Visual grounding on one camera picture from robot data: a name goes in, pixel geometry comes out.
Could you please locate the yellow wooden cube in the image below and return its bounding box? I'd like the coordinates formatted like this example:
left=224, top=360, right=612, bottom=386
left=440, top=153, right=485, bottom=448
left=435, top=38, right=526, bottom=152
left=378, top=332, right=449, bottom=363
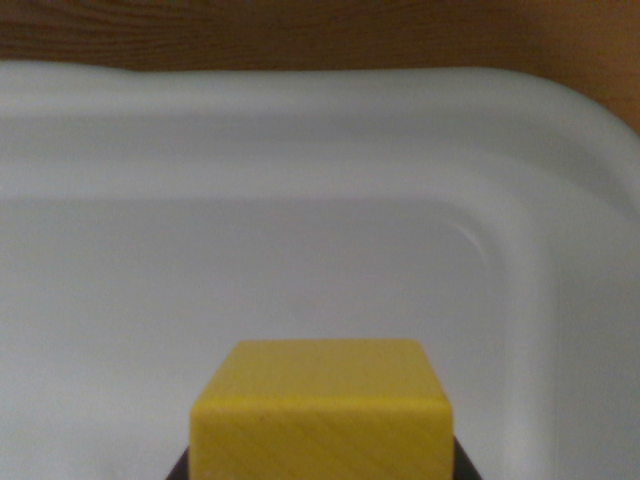
left=189, top=338, right=455, bottom=480

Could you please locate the white plastic bin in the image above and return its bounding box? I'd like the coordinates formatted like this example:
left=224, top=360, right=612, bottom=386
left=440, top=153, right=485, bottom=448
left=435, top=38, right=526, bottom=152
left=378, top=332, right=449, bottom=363
left=0, top=59, right=640, bottom=480

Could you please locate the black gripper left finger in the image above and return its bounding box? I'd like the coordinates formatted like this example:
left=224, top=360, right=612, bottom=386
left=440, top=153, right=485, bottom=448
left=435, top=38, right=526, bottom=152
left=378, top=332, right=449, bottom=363
left=164, top=446, right=193, bottom=480

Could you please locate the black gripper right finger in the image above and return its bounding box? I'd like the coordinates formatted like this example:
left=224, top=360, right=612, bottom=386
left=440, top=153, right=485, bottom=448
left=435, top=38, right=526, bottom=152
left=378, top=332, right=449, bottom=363
left=451, top=433, right=484, bottom=480

